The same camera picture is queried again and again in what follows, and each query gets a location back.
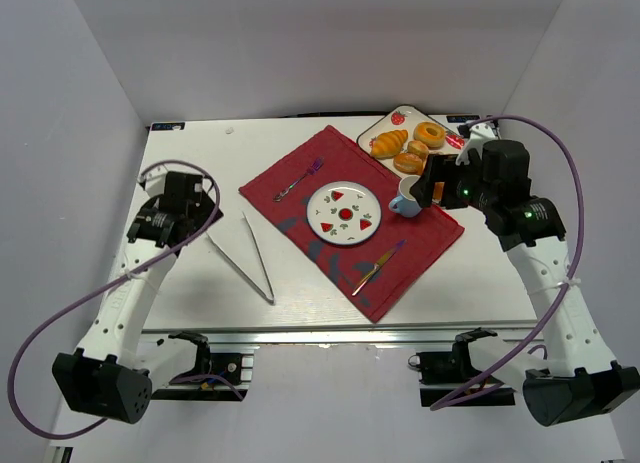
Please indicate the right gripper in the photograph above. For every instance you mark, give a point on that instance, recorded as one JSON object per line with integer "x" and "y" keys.
{"x": 435, "y": 181}

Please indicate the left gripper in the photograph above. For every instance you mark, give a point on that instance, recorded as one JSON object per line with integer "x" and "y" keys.
{"x": 145, "y": 231}

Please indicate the croissant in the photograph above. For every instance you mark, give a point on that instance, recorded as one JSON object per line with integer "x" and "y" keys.
{"x": 388, "y": 144}

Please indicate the metal serving tongs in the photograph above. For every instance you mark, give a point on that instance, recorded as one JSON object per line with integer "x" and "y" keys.
{"x": 234, "y": 239}

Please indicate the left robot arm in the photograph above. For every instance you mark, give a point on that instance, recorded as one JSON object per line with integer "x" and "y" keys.
{"x": 105, "y": 376}

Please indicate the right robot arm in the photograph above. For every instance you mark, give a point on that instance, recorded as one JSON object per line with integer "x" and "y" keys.
{"x": 563, "y": 368}

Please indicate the large sesame flower bread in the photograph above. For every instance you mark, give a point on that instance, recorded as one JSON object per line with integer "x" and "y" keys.
{"x": 438, "y": 191}

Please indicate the light blue mug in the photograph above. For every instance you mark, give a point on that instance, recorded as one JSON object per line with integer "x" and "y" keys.
{"x": 404, "y": 203}

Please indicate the sugared cream bun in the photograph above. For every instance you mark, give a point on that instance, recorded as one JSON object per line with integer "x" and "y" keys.
{"x": 408, "y": 163}

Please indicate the small round bun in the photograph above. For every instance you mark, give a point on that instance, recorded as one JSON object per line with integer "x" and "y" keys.
{"x": 418, "y": 148}

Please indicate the strawberry pattern tray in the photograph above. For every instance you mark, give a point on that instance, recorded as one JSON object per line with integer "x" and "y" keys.
{"x": 406, "y": 118}

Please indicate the left table logo sticker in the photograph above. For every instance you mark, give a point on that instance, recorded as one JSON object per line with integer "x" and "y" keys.
{"x": 167, "y": 126}

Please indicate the table logo sticker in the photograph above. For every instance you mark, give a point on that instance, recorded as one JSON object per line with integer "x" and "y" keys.
{"x": 461, "y": 118}
{"x": 167, "y": 126}

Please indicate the iridescent table knife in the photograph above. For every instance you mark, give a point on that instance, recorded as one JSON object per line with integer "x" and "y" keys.
{"x": 377, "y": 266}

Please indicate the right table logo sticker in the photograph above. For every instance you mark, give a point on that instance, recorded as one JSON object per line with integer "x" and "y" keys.
{"x": 461, "y": 118}

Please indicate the watermelon pattern plate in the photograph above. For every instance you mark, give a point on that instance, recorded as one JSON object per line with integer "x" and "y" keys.
{"x": 343, "y": 213}

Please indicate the red cloth placemat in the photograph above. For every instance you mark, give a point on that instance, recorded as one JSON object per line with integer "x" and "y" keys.
{"x": 428, "y": 235}

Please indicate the iridescent fork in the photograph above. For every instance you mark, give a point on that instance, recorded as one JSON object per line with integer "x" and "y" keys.
{"x": 311, "y": 170}

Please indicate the glazed ring donut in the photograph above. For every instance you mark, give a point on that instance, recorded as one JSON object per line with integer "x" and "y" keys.
{"x": 431, "y": 134}

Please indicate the aluminium table rail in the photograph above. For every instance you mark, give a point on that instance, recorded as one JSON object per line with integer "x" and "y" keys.
{"x": 335, "y": 335}

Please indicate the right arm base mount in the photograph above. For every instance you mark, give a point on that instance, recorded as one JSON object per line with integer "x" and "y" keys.
{"x": 440, "y": 371}

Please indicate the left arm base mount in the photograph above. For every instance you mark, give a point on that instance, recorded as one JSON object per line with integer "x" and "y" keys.
{"x": 184, "y": 366}

